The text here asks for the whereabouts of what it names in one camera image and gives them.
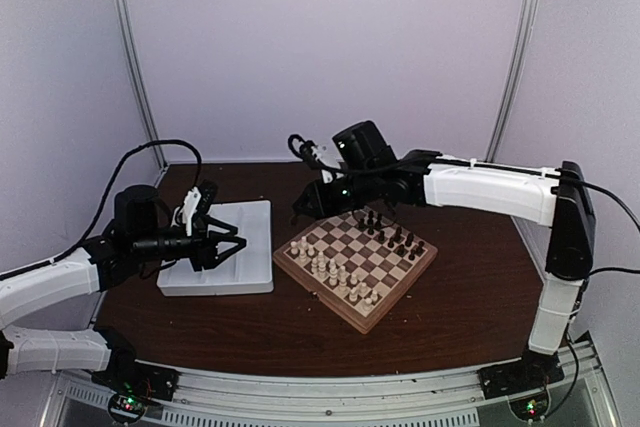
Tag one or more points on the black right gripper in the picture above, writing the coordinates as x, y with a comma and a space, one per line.
322, 206

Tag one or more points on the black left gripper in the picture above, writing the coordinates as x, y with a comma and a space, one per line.
203, 247

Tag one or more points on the wooden chess board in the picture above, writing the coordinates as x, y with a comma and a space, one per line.
402, 273

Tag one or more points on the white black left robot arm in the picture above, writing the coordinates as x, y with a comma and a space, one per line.
132, 239

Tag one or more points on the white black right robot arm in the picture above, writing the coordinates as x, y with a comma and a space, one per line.
368, 170

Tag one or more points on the white chess pieces group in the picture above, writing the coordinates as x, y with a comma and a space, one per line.
348, 273

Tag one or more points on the left controller board with LEDs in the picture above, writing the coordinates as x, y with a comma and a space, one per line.
125, 408

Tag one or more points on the controller board with leds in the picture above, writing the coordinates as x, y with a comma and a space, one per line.
530, 408
125, 408

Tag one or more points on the right controller board with LEDs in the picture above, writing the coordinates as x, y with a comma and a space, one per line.
530, 408

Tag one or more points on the white plastic sorting tray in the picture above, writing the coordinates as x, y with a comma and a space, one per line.
248, 271

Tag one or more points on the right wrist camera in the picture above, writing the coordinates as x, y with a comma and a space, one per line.
325, 160

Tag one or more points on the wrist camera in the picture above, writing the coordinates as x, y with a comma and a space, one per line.
325, 160
192, 214

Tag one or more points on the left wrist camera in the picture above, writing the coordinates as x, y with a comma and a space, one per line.
192, 214

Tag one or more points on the aluminium front frame rail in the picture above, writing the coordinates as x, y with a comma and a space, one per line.
453, 397

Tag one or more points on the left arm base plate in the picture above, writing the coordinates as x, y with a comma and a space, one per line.
143, 381

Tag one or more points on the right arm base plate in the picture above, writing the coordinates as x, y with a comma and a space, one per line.
518, 377

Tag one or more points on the aluminium right corner post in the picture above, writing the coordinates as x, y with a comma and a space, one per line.
526, 21

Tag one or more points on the aluminium corner post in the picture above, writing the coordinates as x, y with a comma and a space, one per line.
134, 70
526, 21

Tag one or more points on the aluminium left corner post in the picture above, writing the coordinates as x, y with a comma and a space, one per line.
134, 70

